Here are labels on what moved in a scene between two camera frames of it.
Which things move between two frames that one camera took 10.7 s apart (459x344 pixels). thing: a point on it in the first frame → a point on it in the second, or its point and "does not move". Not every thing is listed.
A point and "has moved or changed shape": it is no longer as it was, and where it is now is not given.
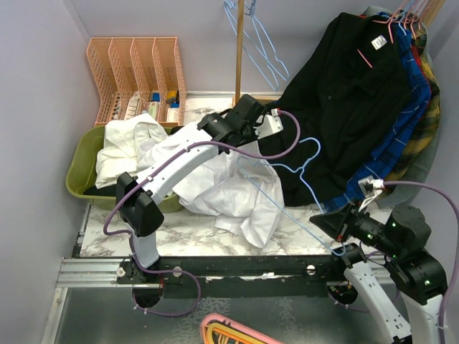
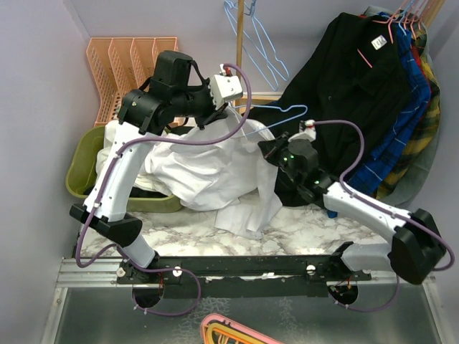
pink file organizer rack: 138,76 does not move
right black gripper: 338,224 → 271,148
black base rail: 241,277 does not move
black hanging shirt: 339,109 does not move
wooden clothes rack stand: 238,96 does not move
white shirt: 239,185 has moved or changed shape
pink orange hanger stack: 219,329 does not move
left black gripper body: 249,135 → 199,104
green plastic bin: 81,173 does not move
